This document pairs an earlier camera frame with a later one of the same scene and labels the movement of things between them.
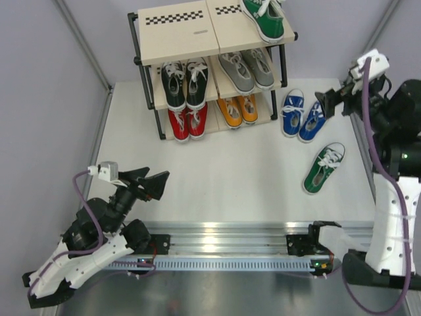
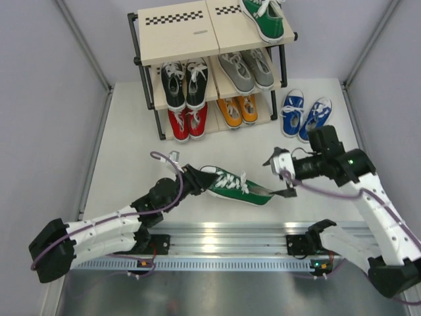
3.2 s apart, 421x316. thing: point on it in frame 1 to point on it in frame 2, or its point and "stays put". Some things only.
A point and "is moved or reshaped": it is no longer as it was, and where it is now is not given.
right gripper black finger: [328, 101] to [285, 193]
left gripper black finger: [154, 185] to [201, 179]
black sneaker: [197, 74] stays put
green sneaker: [327, 160] is moved or reshaped
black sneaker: [173, 75] stays put
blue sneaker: [312, 123] stays put
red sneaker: [197, 120] stays put
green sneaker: [268, 15] stays put
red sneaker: [179, 122] stays put
